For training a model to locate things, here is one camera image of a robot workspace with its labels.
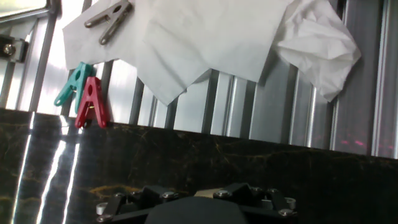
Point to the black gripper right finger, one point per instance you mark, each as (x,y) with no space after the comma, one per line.
(258,199)

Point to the black bracket with screws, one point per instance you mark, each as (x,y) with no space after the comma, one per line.
(11,49)

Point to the grey clothespin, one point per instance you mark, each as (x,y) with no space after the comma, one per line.
(112,15)

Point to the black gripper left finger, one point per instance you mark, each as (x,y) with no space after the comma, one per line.
(133,202)

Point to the black marble pattern mat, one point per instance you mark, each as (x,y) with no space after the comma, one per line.
(217,161)

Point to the silver metal tray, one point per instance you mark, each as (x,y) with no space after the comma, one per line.
(21,6)

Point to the red clothespin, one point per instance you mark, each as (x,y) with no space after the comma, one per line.
(91,102)

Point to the teal clothespin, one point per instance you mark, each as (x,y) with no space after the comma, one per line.
(77,77)

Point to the white paper sheets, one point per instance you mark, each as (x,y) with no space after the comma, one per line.
(202,37)

